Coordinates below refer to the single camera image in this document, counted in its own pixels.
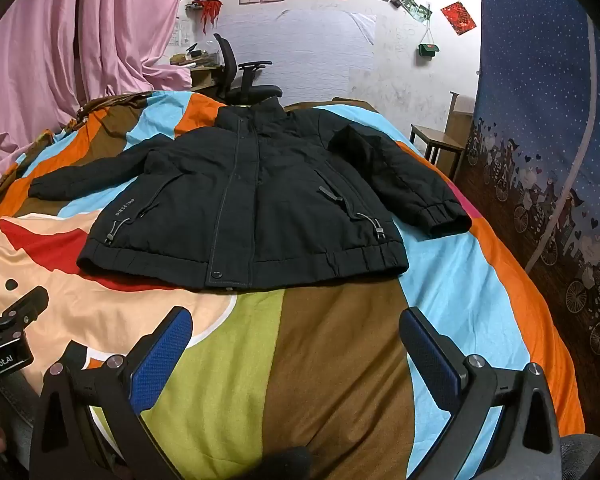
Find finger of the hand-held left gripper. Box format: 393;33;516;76
0;286;50;336

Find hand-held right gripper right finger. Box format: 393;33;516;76
397;306;573;480

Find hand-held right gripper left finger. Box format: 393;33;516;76
29;305;196;480

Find black padded jacket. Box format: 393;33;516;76
27;95;473;291

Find colourful patchwork blanket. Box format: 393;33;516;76
0;89;586;480

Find person's grey pants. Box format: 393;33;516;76
560;434;600;480

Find wooden side table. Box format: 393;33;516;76
410;124;466;177

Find cardboard box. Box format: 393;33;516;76
448;91;477;133

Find pink curtain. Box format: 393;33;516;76
0;0;193;188

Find wooden desk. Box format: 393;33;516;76
170;52;226;93

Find blue printed cloth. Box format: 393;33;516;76
452;0;600;403

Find black office chair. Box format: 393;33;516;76
213;33;284;106

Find green hanging pouch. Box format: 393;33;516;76
417;22;441;56

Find red hanging ornament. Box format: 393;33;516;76
197;0;225;31

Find pale wall sheet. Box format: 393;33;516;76
212;9;379;107

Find red paper wall decoration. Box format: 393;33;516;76
441;2;479;35

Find cluster of wall photos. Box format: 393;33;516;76
378;0;433;24

